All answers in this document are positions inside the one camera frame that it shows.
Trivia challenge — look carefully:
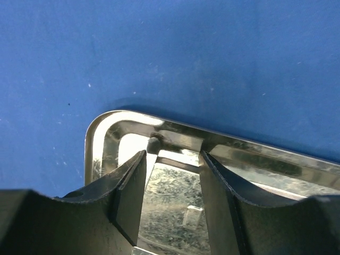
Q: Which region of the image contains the stainless steel instrument tray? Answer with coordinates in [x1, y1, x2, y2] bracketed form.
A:
[84, 110, 339, 254]

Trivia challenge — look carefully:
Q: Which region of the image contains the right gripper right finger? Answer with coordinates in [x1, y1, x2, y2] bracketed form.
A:
[199, 151, 339, 254]

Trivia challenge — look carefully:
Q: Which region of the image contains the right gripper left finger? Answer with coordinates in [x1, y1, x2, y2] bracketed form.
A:
[1, 150, 147, 254]

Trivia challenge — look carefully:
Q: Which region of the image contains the blue surgical drape cloth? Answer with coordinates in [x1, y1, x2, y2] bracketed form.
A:
[1, 1, 339, 196]

